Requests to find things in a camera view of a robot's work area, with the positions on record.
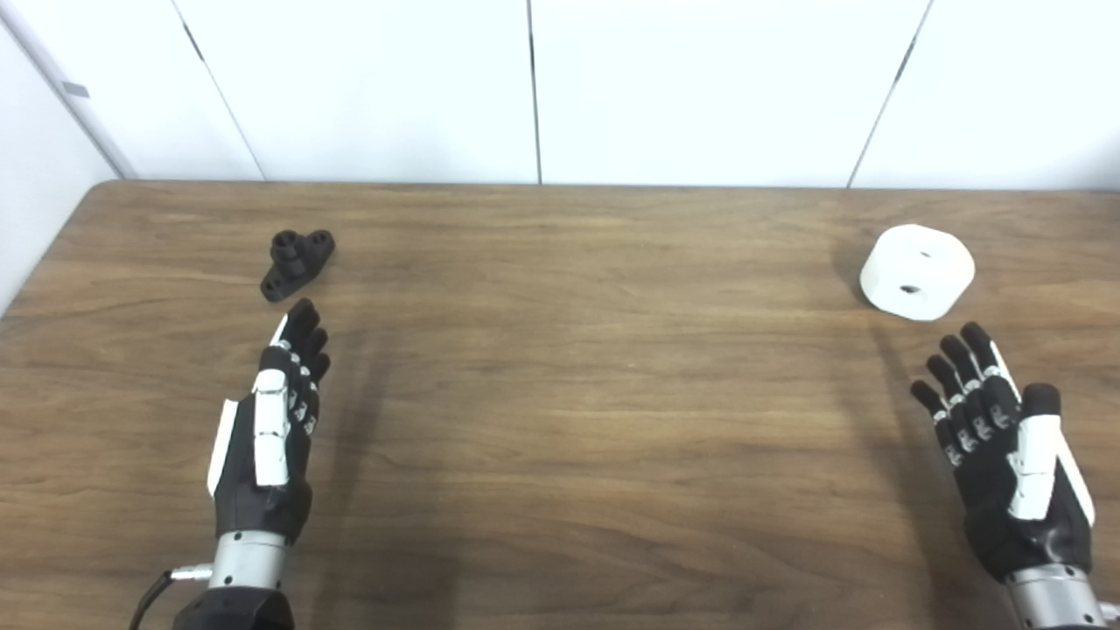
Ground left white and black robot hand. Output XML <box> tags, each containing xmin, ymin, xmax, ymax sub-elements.
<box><xmin>206</xmin><ymin>298</ymin><xmax>332</xmax><ymax>545</ymax></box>

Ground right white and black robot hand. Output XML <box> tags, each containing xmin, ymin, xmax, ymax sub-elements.
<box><xmin>910</xmin><ymin>322</ymin><xmax>1096</xmax><ymax>583</ymax></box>

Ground black flanged holder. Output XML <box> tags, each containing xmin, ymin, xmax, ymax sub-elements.
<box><xmin>260</xmin><ymin>229</ymin><xmax>337</xmax><ymax>303</ymax></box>

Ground round white piece with holes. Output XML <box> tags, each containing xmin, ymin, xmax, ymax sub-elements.
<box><xmin>859</xmin><ymin>224</ymin><xmax>977</xmax><ymax>322</ymax></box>

